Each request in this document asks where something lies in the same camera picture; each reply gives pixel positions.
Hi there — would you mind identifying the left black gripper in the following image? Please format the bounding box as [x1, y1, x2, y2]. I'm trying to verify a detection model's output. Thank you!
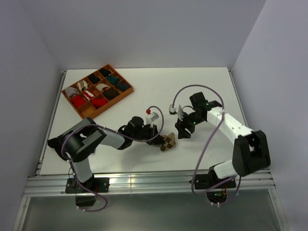
[132, 124, 165, 146]

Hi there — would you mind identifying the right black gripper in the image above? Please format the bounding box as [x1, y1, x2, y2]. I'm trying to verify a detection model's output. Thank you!
[175, 110, 204, 140]

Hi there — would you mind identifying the beige argyle sock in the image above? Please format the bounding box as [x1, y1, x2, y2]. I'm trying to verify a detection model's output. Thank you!
[160, 132, 176, 152]

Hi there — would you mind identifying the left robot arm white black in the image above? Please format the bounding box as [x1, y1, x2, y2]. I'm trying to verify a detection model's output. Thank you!
[54, 116, 165, 192]

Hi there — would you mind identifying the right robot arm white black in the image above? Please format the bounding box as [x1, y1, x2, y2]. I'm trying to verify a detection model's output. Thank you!
[169, 92, 271, 188]

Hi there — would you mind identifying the dark green rolled sock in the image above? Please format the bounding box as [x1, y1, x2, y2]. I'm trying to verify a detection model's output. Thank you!
[116, 82, 131, 91]

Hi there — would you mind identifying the orange divided sock tray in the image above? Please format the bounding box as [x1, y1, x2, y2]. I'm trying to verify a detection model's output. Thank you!
[62, 64, 134, 119]

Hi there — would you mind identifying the teal rolled sock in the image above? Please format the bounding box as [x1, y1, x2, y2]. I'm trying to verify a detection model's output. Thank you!
[106, 75, 120, 85]

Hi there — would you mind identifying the white red rolled sock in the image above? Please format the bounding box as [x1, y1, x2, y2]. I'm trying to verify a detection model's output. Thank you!
[96, 83, 110, 92]

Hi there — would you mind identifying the red white striped sock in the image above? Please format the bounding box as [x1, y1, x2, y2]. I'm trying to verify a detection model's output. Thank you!
[83, 90, 95, 101]

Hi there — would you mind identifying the black rolled sock far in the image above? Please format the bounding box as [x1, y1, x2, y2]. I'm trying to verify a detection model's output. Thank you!
[98, 68, 112, 77]

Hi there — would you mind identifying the black rolled sock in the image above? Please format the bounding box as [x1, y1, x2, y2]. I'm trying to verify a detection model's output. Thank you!
[87, 74, 101, 84]
[98, 68, 112, 77]

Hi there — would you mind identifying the black rolled sock middle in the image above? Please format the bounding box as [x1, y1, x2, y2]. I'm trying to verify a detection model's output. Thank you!
[87, 74, 101, 84]

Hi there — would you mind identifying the beige brown rolled sock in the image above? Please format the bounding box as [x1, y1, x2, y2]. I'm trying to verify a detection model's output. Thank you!
[77, 80, 88, 91]

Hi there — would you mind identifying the grey rolled sock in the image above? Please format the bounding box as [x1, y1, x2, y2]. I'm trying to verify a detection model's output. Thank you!
[64, 87, 79, 99]

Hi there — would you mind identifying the black blue patterned sock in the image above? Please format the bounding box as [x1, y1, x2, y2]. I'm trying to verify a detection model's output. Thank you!
[47, 137, 63, 158]

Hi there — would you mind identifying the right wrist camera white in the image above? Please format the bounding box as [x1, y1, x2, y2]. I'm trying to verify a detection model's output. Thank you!
[168, 104, 183, 120]

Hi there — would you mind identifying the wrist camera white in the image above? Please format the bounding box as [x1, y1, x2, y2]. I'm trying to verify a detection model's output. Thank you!
[145, 109, 159, 126]
[168, 104, 183, 120]

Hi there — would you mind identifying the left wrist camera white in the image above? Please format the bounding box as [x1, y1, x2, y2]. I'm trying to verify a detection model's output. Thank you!
[145, 109, 159, 126]

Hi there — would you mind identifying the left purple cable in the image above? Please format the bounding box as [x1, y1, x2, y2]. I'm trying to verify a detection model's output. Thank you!
[60, 105, 166, 213]

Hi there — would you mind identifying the purple cable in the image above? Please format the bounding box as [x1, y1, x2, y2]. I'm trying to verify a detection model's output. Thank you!
[60, 105, 166, 213]
[172, 84, 242, 205]

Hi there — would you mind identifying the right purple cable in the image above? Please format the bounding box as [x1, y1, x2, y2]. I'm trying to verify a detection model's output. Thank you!
[172, 84, 242, 205]

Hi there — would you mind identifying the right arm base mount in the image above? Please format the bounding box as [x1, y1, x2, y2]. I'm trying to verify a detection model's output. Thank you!
[193, 173, 236, 204]

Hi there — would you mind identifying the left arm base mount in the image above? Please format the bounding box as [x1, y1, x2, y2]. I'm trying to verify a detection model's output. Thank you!
[65, 177, 109, 208]

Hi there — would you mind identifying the aluminium rail frame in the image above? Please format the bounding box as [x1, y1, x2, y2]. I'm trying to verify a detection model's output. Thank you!
[13, 67, 289, 231]

